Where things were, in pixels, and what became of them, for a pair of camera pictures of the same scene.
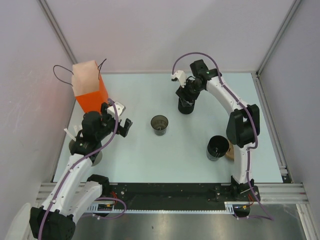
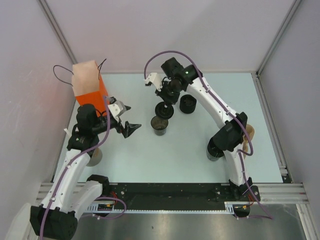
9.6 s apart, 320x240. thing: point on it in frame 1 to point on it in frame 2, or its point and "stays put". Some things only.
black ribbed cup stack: (186, 106) stays put
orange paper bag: (89, 86) stays put
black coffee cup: (217, 146) stays put
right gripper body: (191, 89) to (169, 91)
